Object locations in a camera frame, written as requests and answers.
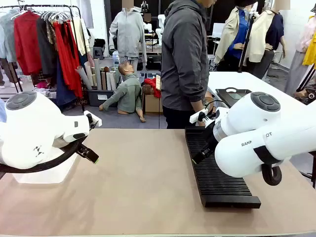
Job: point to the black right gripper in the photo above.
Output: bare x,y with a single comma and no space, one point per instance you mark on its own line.
210,138

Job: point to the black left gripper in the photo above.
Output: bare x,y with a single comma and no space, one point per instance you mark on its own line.
81,149

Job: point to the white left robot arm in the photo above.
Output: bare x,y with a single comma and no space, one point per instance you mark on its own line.
32,128

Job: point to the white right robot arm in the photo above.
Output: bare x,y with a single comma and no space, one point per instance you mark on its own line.
259,138

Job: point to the person's right hand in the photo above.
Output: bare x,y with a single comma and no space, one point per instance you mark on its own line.
200,109

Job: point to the black slotted PCB rack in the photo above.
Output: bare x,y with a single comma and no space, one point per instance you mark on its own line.
217,177

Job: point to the dark bin of paper rolls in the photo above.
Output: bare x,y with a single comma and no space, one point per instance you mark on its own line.
100,97

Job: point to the brown rounded object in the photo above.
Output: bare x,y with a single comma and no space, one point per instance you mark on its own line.
209,98

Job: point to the black plastic tray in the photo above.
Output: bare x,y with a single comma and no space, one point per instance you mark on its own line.
232,96

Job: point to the navy garment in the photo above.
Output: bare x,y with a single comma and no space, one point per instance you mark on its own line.
63,91

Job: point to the seated mannequin in green shirt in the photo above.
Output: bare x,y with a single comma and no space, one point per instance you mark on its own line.
127,93

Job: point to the cardboard box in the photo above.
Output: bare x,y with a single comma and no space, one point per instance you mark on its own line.
151,103

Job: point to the red cloth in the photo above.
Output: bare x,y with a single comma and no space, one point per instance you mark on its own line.
153,86

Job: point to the white table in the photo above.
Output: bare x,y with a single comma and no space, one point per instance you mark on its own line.
247,80

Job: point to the red dress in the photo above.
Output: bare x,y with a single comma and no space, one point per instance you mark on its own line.
67,64

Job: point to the person in grey jacket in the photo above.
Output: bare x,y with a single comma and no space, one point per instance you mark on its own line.
184,61

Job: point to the clear water bottle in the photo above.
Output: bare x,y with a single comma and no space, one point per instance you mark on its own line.
115,59

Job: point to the dark patterned garment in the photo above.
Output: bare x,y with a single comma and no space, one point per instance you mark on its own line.
45,47

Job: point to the cream garment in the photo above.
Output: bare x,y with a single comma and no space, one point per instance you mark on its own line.
81,37

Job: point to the black metal clothes rack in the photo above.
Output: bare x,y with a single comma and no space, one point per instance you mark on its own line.
74,37

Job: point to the black tripod pole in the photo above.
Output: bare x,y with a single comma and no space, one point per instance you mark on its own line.
247,44

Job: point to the mannequin in grey hoodie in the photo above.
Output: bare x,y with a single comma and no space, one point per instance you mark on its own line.
128,34

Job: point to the mannequin in beige jacket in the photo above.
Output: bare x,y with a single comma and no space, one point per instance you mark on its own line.
237,32

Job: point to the red jacket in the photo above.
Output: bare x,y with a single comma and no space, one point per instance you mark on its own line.
26,42

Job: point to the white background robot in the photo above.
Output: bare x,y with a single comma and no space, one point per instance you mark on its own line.
160,27

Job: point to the mannequin in cream jacket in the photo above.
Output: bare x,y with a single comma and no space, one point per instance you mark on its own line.
269,37

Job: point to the light grey garment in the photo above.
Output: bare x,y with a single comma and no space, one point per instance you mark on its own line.
7,37

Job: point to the mannequin in yellow garment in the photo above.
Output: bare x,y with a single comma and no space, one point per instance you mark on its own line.
303,49

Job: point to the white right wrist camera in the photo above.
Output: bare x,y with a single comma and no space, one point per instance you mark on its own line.
197,116

